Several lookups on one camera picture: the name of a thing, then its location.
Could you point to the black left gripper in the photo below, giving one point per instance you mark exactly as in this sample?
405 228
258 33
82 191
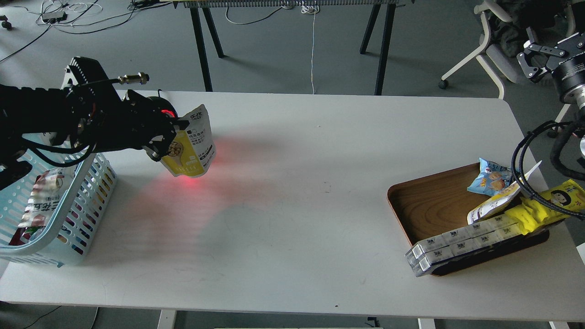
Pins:
108 122

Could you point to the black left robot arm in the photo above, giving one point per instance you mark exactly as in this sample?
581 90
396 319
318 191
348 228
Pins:
63 126

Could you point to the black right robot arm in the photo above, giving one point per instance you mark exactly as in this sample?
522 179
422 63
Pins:
565 63

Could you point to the red white snack bag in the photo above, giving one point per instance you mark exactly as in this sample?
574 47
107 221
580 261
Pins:
47 192

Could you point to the light blue plastic basket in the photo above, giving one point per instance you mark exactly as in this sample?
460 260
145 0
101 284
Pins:
72 228

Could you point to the silver boxed snack row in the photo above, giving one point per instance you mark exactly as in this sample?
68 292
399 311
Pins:
443 251

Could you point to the blue snack bag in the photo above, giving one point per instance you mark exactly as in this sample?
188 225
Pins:
492 179

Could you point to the yellow snack package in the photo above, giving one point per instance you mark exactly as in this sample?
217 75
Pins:
532 215

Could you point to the black barcode scanner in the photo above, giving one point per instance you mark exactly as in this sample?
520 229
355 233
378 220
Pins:
163 105

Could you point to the wooden oval tray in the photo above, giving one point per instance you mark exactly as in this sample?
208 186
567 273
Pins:
432 205

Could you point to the grey office chair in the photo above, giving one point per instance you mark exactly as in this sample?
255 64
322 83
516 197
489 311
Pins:
507 25

